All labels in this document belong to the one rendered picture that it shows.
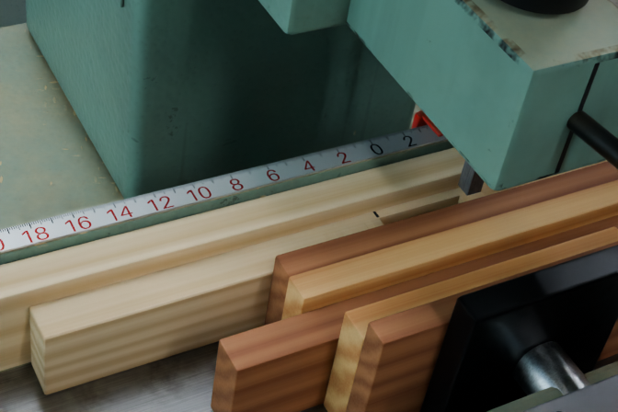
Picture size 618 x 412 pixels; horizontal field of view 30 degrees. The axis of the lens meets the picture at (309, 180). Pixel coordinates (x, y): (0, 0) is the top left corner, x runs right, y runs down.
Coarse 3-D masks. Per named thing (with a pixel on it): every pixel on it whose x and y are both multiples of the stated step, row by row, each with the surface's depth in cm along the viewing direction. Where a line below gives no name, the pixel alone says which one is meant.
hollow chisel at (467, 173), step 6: (468, 168) 58; (462, 174) 59; (468, 174) 58; (474, 174) 58; (462, 180) 59; (468, 180) 58; (474, 180) 58; (480, 180) 58; (462, 186) 59; (468, 186) 58; (474, 186) 58; (480, 186) 59; (468, 192) 59; (474, 192) 59
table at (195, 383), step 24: (168, 360) 54; (192, 360) 55; (600, 360) 58; (0, 384) 52; (24, 384) 52; (96, 384) 53; (120, 384) 53; (144, 384) 53; (168, 384) 53; (192, 384) 54; (0, 408) 51; (24, 408) 51; (48, 408) 52; (72, 408) 52; (96, 408) 52; (120, 408) 52; (144, 408) 52; (168, 408) 52; (192, 408) 53; (312, 408) 53
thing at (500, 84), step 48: (384, 0) 56; (432, 0) 52; (480, 0) 50; (384, 48) 57; (432, 48) 53; (480, 48) 50; (528, 48) 48; (576, 48) 48; (432, 96) 54; (480, 96) 50; (528, 96) 48; (576, 96) 49; (480, 144) 51; (528, 144) 50; (576, 144) 52
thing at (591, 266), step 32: (608, 256) 50; (512, 288) 48; (544, 288) 48; (576, 288) 48; (608, 288) 50; (480, 320) 46; (512, 320) 47; (544, 320) 49; (576, 320) 50; (608, 320) 52; (448, 352) 49; (480, 352) 48; (512, 352) 49; (544, 352) 50; (576, 352) 52; (448, 384) 49; (480, 384) 50; (512, 384) 51; (544, 384) 49; (576, 384) 49
